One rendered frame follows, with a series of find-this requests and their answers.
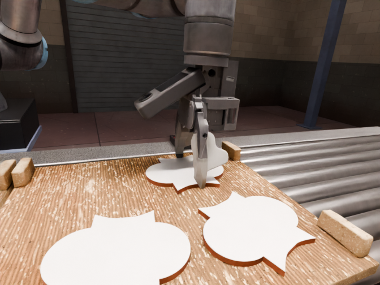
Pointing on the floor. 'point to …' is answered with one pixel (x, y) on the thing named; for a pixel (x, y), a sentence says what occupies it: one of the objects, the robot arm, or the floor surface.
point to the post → (324, 63)
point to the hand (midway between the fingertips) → (186, 170)
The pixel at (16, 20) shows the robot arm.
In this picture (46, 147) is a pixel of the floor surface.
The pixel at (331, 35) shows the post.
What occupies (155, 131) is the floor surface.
